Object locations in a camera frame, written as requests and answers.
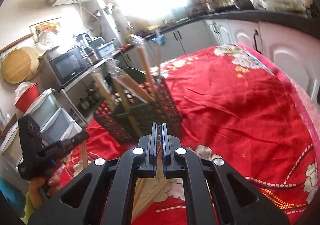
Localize chopstick pair crossed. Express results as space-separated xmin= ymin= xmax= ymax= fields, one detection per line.
xmin=131 ymin=137 xmax=176 ymax=223

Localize metal kitchen shelf rack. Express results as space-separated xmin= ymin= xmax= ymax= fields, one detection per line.
xmin=59 ymin=49 xmax=129 ymax=126

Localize person's left hand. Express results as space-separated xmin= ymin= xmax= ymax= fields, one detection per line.
xmin=25 ymin=173 xmax=62 ymax=210

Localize plastic drawer tower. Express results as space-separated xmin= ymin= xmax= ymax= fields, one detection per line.
xmin=1 ymin=89 xmax=82 ymax=168

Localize red plastic bucket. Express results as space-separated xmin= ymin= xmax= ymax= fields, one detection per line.
xmin=14 ymin=82 xmax=40 ymax=113

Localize black plastic utensil basket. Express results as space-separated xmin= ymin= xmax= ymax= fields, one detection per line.
xmin=93 ymin=68 xmax=181 ymax=144

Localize stacked steel pots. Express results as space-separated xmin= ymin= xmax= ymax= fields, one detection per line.
xmin=77 ymin=84 xmax=102 ymax=113

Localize red floral tablecloth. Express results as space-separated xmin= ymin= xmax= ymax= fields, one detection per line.
xmin=58 ymin=44 xmax=318 ymax=225

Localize round bamboo tray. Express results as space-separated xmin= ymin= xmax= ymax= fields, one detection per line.
xmin=2 ymin=47 xmax=40 ymax=84

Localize black microwave oven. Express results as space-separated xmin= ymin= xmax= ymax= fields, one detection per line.
xmin=39 ymin=46 xmax=88 ymax=91

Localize black blender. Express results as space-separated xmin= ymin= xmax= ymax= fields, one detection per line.
xmin=76 ymin=33 xmax=93 ymax=53

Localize white lower cabinets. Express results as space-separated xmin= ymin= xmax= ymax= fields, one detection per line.
xmin=120 ymin=18 xmax=320 ymax=106

